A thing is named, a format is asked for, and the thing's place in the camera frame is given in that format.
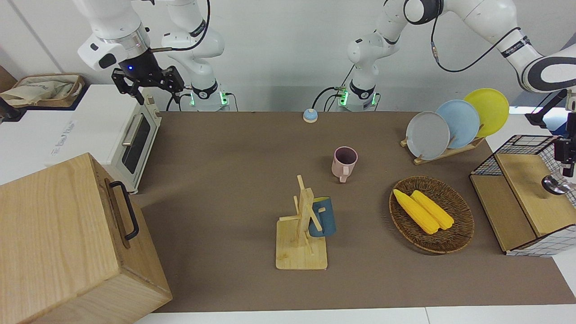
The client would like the brown wicker basket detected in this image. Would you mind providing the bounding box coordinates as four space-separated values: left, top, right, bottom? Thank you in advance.
389 176 475 255

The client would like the grey plate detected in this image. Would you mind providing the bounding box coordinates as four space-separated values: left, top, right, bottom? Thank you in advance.
405 111 451 161

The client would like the beige cloth bag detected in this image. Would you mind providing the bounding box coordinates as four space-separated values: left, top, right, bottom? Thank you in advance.
0 76 72 102

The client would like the wire shelf with wooden top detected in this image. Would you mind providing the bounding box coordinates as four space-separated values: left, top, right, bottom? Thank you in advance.
469 135 576 258

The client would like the white toaster oven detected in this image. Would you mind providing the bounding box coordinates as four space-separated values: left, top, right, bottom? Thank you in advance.
44 85 162 194

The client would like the yellow plate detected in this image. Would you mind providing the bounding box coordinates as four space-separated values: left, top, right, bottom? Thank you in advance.
463 88 510 138

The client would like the black base cable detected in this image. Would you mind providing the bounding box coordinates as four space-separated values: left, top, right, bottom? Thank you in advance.
312 63 356 112

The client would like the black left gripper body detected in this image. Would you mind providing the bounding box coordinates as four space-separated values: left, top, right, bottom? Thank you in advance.
554 137 576 165

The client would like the black camera stand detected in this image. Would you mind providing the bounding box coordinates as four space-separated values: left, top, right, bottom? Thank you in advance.
524 89 568 127

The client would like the brown table mat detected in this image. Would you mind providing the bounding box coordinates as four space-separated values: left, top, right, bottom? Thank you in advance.
130 111 576 313

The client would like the dark blue mug yellow inside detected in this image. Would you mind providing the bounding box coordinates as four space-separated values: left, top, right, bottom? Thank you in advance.
307 197 337 238

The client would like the light blue plate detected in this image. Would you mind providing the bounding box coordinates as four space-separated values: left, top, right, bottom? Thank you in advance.
435 99 481 149

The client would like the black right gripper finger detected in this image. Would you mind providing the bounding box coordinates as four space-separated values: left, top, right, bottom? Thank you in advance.
164 66 185 96
112 70 144 106

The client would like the black cabinet handle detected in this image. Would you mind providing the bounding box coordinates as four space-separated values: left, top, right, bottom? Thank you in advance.
109 181 140 241

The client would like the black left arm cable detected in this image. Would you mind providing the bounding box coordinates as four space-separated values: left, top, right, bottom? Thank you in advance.
430 13 522 73

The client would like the wooden plate rack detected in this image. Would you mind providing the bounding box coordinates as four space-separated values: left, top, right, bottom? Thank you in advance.
400 135 486 166

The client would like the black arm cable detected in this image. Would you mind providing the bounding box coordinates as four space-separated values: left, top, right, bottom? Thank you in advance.
430 13 522 73
148 0 212 52

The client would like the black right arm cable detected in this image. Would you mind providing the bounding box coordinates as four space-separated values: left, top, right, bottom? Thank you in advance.
148 0 212 52

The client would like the yellow corn cob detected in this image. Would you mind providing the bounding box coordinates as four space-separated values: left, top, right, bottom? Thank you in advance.
393 189 439 234
411 190 455 230

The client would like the wooden cabinet box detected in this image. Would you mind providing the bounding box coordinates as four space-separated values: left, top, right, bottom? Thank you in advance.
0 153 173 324

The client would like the brown woven tray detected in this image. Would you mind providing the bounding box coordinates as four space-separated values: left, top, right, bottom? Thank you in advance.
0 73 86 111

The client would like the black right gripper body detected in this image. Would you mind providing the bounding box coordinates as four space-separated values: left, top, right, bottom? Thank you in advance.
118 47 168 86

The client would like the wooden mug tree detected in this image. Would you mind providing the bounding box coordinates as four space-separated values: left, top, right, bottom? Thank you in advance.
275 175 328 270

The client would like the pink mug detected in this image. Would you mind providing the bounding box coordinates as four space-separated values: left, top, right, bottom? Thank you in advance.
332 146 359 184

